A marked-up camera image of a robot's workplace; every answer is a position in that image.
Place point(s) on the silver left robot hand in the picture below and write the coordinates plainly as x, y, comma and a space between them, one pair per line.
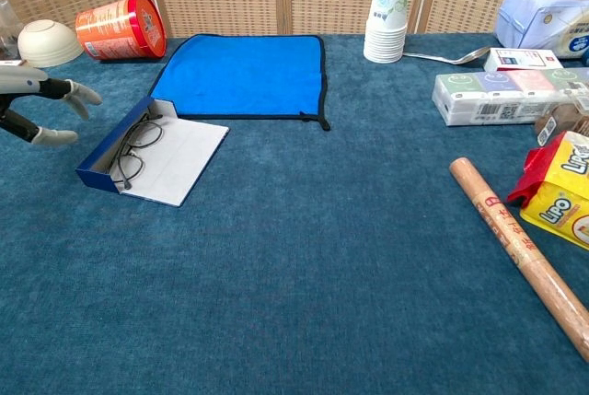
23, 82

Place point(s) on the black wire eyeglasses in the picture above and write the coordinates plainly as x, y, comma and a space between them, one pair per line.
147, 135

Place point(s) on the blue cardboard glasses case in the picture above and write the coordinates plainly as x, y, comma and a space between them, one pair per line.
184, 160

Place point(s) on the cream bowl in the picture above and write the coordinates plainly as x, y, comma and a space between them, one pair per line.
50, 42

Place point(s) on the orange canister with red lid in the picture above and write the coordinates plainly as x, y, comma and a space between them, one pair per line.
119, 26

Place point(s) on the blue cloth with black trim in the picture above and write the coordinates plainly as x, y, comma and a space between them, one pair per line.
239, 77

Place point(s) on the stack of white paper cups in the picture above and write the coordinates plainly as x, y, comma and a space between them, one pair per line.
386, 22

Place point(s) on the metal spoon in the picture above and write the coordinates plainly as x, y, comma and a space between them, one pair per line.
478, 53

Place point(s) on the pastel tissue multipack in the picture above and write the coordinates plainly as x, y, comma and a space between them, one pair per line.
483, 96

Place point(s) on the small white and red box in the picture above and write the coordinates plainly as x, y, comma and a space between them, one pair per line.
520, 60

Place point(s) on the large white-blue tissue pack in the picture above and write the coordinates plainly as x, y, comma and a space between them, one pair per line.
538, 17

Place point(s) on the brown clear-wrapped box pack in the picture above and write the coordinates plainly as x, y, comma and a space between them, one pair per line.
561, 119

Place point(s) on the yellow Lipo snack bag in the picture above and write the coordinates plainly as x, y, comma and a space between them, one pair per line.
561, 197

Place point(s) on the blue bottle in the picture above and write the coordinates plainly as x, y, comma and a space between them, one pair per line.
585, 58

